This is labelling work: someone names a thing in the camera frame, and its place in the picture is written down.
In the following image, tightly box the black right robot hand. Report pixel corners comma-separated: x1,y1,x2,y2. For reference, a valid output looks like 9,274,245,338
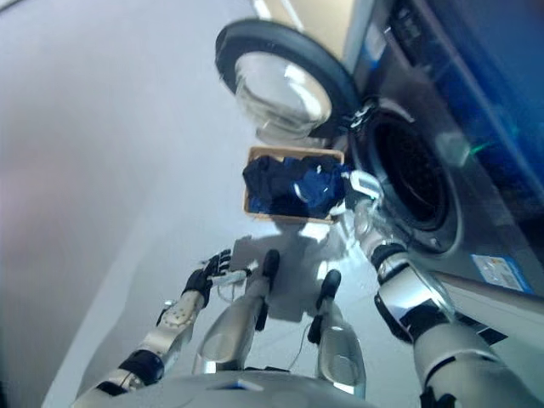
330,169,385,216

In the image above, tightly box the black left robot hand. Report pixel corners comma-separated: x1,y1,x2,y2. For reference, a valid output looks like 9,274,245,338
181,248,252,307

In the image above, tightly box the blue garment with white trim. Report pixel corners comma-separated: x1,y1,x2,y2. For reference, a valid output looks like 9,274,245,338
292,155,354,213

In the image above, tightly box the tan laundry basket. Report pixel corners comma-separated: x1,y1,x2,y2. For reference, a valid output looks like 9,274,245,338
241,145,346,225

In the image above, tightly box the grey front-load washing machine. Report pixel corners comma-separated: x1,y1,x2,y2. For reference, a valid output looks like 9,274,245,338
339,0,544,298

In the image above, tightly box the round washing machine door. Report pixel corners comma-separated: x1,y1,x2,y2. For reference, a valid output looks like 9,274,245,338
214,17,362,141

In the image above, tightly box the silver left robot leg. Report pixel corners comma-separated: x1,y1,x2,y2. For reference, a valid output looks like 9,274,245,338
193,248,281,375

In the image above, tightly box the silver robot leg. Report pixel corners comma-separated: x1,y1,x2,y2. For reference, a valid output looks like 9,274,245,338
193,248,281,375
306,269,367,400

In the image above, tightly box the dark navy garment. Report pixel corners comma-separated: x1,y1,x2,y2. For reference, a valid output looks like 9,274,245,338
242,155,307,213

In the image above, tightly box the silver robot torso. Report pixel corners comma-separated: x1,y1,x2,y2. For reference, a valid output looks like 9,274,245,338
105,368,362,408

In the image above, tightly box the silver right robot leg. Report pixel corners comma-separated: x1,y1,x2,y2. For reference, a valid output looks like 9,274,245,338
306,269,367,400

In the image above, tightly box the blue energy label sticker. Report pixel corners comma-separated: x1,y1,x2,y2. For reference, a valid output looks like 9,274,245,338
470,253,535,294

